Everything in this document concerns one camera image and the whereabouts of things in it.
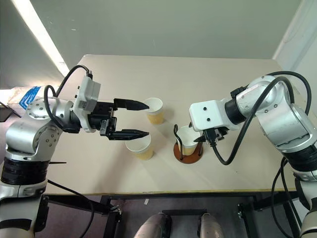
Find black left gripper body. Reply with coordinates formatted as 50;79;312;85
87;100;119;137

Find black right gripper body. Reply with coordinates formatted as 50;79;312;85
201;126;230;146

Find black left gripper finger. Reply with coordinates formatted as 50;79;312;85
107;128;150;142
113;98;150;112

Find yellow ribbed paper cup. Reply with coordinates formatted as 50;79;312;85
144;97;164;125
124;135;155;162
177;125;202;157

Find white box blue label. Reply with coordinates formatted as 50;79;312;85
7;85;46;110

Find black flat object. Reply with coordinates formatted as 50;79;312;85
0;101;21;123

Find white light strip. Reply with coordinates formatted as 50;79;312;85
10;0;70;75

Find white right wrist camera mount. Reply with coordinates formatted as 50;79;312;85
189;100;235;132

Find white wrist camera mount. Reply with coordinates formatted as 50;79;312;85
189;100;235;132
72;75;102;132

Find wire cup holder brown base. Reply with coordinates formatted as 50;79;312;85
173;123;205;165

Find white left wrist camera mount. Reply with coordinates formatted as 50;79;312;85
72;75;102;132

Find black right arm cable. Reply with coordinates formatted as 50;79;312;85
207;71;312;166

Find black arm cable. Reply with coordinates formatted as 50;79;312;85
44;64;94;131
207;71;312;166

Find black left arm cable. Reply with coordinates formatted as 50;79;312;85
44;64;94;131

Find black table frame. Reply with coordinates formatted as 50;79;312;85
42;192;301;238

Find black right body cable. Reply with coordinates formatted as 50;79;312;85
271;158;302;238

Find black body cable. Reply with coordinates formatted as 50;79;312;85
47;180;95;225
271;158;302;238

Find black left body cable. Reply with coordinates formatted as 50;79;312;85
47;180;95;225

